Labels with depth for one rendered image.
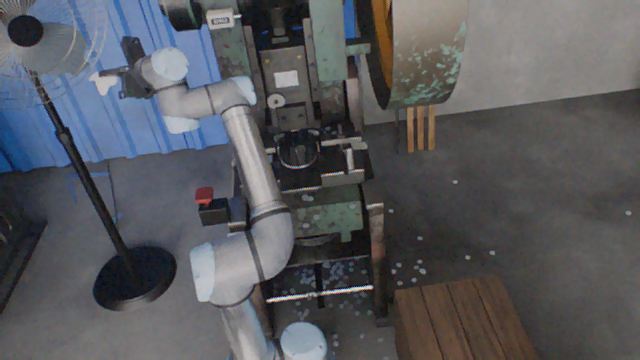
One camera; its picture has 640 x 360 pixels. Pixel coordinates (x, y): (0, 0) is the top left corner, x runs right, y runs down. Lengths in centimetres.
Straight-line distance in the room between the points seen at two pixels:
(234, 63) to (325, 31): 29
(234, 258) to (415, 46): 68
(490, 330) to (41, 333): 189
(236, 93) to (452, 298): 109
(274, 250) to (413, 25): 63
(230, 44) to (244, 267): 75
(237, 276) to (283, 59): 80
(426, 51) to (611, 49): 234
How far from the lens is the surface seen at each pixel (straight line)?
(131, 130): 341
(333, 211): 190
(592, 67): 367
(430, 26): 138
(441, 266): 252
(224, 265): 115
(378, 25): 199
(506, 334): 191
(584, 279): 259
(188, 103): 129
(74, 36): 200
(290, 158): 187
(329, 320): 215
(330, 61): 169
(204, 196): 184
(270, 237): 116
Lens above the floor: 191
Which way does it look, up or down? 40 degrees down
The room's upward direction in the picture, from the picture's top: 7 degrees counter-clockwise
